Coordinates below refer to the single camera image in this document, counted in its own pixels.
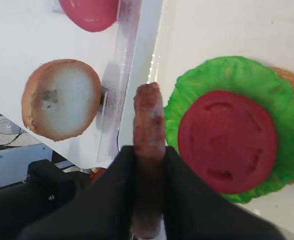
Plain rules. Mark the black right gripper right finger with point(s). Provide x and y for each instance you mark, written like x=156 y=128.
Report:
x=194 y=211

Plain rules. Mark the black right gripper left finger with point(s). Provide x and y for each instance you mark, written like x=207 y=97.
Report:
x=101 y=212

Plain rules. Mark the brown meat patty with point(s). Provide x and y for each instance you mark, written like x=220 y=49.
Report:
x=149 y=149

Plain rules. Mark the red tomato slice on tray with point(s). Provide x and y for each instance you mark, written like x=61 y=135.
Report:
x=229 y=141

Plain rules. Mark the green lettuce on tray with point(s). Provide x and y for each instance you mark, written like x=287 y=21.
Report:
x=238 y=75

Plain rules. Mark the standing red tomato slice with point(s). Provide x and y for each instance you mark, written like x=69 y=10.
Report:
x=91 y=15

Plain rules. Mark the clear holder for bun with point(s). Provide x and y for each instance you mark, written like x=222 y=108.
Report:
x=108 y=101

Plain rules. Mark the standing bun top left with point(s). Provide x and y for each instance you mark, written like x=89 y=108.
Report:
x=61 y=99

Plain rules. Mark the clear plastic bottle red cap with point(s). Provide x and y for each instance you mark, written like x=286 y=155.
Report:
x=7 y=127

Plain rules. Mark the white rectangular metal tray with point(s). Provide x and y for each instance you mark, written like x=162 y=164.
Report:
x=175 y=36

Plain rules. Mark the long clear left rail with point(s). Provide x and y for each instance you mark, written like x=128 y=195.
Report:
x=116 y=77

